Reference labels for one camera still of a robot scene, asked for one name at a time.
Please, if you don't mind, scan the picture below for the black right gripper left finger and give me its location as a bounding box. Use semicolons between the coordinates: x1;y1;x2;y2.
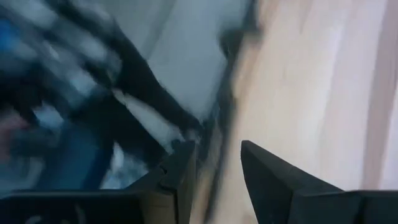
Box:
124;139;197;224

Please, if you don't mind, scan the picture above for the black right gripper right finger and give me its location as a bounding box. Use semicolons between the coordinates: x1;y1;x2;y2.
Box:
241;140;343;224

